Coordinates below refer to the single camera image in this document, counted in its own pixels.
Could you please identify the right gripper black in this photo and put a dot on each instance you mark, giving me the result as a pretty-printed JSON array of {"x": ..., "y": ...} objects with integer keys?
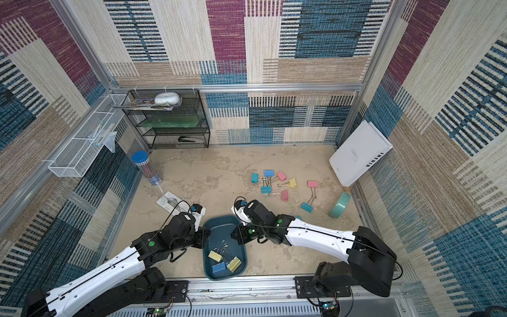
[{"x": 241, "y": 234}]

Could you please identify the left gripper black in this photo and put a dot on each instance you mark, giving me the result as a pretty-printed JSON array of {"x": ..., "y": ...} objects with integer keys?
[{"x": 203, "y": 233}]

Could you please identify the white ruler package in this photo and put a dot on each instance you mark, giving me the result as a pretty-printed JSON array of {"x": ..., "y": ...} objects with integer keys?
[{"x": 172, "y": 204}]

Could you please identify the yellow binder clip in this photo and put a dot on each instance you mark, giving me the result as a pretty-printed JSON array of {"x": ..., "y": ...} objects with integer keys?
[
  {"x": 234, "y": 262},
  {"x": 292, "y": 183},
  {"x": 217, "y": 254}
]

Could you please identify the yellow binder clip front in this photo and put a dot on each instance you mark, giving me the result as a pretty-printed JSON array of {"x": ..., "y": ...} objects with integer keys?
[{"x": 234, "y": 262}]

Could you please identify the blue binder clip front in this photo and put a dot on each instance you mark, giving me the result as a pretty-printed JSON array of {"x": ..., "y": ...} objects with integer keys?
[{"x": 218, "y": 268}]

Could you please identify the teal plastic storage box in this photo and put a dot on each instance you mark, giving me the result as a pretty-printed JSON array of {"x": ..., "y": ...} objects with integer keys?
[{"x": 221, "y": 229}]

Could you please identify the mint green tape roll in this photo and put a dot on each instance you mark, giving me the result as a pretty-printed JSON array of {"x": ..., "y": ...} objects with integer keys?
[{"x": 339, "y": 208}]

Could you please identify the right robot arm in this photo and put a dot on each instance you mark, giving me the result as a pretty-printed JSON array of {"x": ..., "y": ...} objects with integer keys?
[{"x": 364, "y": 258}]

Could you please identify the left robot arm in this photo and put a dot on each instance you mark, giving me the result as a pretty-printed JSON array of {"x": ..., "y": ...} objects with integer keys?
[{"x": 128, "y": 275}]

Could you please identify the teal binder clip centre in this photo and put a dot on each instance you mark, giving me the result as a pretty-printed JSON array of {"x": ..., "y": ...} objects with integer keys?
[{"x": 266, "y": 188}]

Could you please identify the pink binder clip centre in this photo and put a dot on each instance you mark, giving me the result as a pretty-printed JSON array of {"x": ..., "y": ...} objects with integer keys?
[{"x": 284, "y": 195}]

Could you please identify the teal binder clip right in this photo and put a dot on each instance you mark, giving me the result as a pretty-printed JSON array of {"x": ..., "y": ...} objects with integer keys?
[{"x": 307, "y": 206}]

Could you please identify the yellow binder clip back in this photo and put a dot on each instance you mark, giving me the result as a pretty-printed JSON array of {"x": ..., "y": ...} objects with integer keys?
[{"x": 292, "y": 183}]

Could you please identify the pink binder clip right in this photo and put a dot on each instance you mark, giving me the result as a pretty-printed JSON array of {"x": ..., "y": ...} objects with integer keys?
[{"x": 313, "y": 185}]

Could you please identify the pencil tube blue lid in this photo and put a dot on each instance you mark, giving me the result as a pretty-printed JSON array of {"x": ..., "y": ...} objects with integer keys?
[{"x": 142, "y": 162}]

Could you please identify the black stapler on shelf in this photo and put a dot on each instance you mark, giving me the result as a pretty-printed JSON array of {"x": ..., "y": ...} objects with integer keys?
[{"x": 186, "y": 139}]

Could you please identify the green folder on shelf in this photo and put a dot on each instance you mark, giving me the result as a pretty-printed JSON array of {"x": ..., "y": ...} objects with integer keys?
[{"x": 183, "y": 121}]

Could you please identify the white book leaning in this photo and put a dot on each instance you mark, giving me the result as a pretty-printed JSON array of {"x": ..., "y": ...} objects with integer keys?
[{"x": 360, "y": 151}]

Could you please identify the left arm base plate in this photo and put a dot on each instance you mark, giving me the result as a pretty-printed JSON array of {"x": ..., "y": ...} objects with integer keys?
[{"x": 173, "y": 290}]

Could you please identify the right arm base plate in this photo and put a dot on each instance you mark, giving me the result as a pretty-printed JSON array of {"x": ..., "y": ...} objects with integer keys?
[{"x": 306, "y": 288}]

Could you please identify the black wire shelf rack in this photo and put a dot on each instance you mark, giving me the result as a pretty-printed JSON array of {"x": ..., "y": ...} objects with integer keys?
[{"x": 139, "y": 105}]

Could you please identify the white wire wall basket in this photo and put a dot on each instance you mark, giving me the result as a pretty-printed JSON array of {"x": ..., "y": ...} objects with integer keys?
[{"x": 78, "y": 154}]

